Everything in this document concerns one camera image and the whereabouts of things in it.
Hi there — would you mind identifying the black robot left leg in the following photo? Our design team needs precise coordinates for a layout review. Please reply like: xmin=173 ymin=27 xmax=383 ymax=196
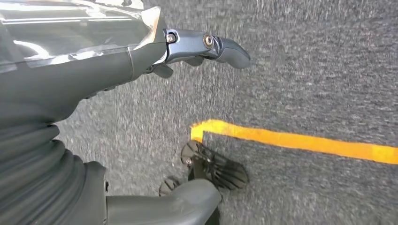
xmin=158 ymin=140 xmax=249 ymax=225

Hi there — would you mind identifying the yellow floor tape square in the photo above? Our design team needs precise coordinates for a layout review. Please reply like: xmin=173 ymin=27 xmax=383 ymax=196
xmin=190 ymin=119 xmax=398 ymax=165

